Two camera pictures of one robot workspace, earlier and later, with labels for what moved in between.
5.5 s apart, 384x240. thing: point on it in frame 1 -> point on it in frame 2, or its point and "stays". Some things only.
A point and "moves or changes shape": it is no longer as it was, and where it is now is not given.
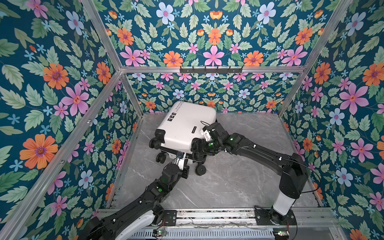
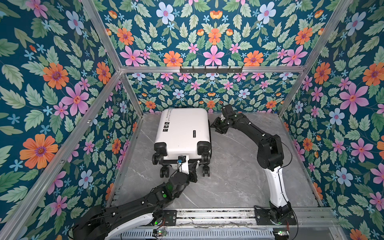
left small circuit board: x=159 y=233 stays
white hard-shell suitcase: x=179 y=127 moves or changes shape
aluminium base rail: x=309 y=217 stays
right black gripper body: x=208 y=147 -> x=221 y=125
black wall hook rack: x=211 y=71 stays
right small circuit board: x=281 y=233 stays
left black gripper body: x=185 y=174 -> x=192 y=176
